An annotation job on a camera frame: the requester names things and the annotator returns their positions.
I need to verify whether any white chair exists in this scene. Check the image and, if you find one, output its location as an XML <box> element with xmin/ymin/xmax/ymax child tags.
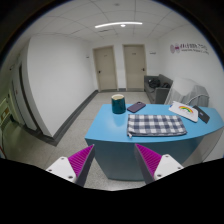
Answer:
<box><xmin>165</xmin><ymin>77</ymin><xmax>209</xmax><ymax>107</ymax></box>

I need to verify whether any white rainbow card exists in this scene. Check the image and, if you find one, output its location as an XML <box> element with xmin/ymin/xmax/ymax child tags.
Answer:
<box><xmin>169</xmin><ymin>101</ymin><xmax>198</xmax><ymax>122</ymax></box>

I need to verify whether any ceiling tube light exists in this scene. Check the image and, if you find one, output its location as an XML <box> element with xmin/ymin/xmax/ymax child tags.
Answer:
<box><xmin>95</xmin><ymin>21</ymin><xmax>143</xmax><ymax>29</ymax></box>

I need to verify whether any blue and white checkered towel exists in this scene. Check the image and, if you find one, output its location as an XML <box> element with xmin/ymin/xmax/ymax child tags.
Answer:
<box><xmin>127</xmin><ymin>114</ymin><xmax>187</xmax><ymax>138</ymax></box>

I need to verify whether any dark teal mug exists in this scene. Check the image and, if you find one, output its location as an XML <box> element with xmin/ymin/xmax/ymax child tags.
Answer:
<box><xmin>111</xmin><ymin>94</ymin><xmax>126</xmax><ymax>114</ymax></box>

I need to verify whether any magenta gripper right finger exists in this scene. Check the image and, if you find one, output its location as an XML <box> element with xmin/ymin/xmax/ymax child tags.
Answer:
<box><xmin>134</xmin><ymin>144</ymin><xmax>183</xmax><ymax>184</ymax></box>

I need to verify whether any left beige door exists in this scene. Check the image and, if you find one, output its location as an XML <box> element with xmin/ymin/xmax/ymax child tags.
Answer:
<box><xmin>93</xmin><ymin>46</ymin><xmax>117</xmax><ymax>91</ymax></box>

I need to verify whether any purple smartphone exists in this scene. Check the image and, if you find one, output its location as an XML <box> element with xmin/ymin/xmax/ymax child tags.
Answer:
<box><xmin>127</xmin><ymin>102</ymin><xmax>146</xmax><ymax>113</ymax></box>

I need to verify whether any black bag on sofa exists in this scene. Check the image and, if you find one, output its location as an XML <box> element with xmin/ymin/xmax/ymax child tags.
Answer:
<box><xmin>149</xmin><ymin>79</ymin><xmax>160</xmax><ymax>89</ymax></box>

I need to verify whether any beige door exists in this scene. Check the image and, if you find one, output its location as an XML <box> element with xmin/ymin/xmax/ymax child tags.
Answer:
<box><xmin>93</xmin><ymin>46</ymin><xmax>117</xmax><ymax>91</ymax></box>
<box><xmin>123</xmin><ymin>45</ymin><xmax>146</xmax><ymax>91</ymax></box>

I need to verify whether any right beige door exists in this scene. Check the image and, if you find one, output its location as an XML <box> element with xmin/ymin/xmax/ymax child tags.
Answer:
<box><xmin>123</xmin><ymin>45</ymin><xmax>146</xmax><ymax>91</ymax></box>

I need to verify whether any pink wall sign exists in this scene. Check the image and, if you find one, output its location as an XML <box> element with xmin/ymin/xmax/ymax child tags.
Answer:
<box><xmin>170</xmin><ymin>43</ymin><xmax>209</xmax><ymax>54</ymax></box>

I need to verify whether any grey sofa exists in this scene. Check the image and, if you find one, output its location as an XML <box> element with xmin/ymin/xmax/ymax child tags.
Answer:
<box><xmin>144</xmin><ymin>74</ymin><xmax>173</xmax><ymax>104</ymax></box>

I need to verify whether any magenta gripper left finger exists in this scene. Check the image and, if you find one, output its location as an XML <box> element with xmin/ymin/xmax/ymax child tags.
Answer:
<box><xmin>46</xmin><ymin>145</ymin><xmax>95</xmax><ymax>187</ymax></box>

